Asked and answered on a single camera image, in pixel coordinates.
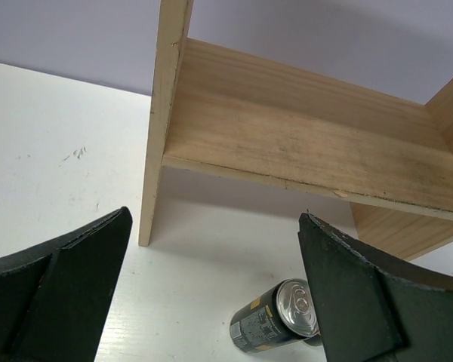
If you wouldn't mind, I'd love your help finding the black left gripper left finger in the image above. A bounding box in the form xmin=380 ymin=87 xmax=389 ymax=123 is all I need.
xmin=0 ymin=207 xmax=132 ymax=361

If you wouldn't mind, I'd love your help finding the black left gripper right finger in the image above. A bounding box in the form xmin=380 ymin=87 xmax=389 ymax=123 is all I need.
xmin=298 ymin=213 xmax=453 ymax=361

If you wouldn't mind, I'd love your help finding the wooden shelf unit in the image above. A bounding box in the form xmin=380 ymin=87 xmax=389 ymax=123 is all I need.
xmin=138 ymin=1 xmax=453 ymax=260

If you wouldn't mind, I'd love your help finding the right black tonic can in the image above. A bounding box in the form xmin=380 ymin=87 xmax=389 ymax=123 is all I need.
xmin=303 ymin=333 xmax=322 ymax=347

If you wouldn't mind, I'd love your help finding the black tonic can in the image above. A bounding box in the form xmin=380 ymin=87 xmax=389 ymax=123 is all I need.
xmin=303 ymin=333 xmax=322 ymax=347
xmin=230 ymin=278 xmax=320 ymax=354

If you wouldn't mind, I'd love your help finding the left black tonic can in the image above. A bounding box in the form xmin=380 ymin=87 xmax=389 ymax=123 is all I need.
xmin=230 ymin=278 xmax=320 ymax=354

